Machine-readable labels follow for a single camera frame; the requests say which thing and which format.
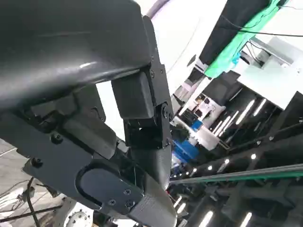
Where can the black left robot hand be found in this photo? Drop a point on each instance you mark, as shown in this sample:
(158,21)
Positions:
(71,47)

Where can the black curtain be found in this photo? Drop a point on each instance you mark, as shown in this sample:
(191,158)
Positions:
(213,47)

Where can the blue plastic box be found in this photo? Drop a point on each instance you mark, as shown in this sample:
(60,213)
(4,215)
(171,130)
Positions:
(183,151)

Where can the silver round metal flange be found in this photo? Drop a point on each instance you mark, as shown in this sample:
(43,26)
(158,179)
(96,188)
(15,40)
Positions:
(79,218)

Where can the white workshop desk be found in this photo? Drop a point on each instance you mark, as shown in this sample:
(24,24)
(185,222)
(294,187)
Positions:
(267,78)

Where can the green topped metal rail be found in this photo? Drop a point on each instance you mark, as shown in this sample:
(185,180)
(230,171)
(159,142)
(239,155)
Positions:
(236,175)

